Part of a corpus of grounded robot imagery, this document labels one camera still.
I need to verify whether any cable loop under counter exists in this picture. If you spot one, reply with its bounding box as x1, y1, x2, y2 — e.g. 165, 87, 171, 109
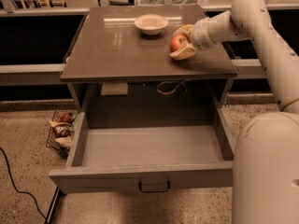
155, 79, 189, 96

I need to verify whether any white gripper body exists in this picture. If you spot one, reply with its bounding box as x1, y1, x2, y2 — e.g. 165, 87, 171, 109
189, 17, 216, 50

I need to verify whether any white label inside cabinet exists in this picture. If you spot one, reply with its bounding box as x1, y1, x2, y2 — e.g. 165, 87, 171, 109
101, 83, 128, 95

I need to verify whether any brown snack bag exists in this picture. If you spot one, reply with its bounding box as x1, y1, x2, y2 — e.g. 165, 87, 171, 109
50, 121, 74, 138

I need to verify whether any beige bowl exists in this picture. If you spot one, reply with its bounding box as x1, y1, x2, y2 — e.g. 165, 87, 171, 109
135, 14, 168, 35

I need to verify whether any grey cabinet counter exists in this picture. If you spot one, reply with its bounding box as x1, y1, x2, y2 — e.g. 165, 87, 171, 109
60, 5, 239, 110

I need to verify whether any black wire basket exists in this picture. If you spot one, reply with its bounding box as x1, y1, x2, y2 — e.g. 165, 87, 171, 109
46, 109, 78, 159

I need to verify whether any open grey top drawer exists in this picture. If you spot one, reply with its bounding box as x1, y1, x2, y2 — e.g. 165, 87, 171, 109
50, 109, 234, 193

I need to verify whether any black floor cable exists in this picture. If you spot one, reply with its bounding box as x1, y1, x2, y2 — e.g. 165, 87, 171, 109
0, 147, 48, 221

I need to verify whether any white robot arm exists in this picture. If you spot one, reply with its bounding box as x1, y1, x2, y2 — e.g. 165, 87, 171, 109
170, 0, 299, 224

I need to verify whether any black drawer handle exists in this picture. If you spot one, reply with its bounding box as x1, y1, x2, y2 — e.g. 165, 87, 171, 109
138, 180, 171, 193

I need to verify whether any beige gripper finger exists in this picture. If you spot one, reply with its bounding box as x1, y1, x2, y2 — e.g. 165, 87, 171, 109
173, 24, 193, 37
170, 42, 195, 61

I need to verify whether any red apple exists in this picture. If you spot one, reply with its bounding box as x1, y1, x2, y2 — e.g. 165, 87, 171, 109
170, 34, 189, 52

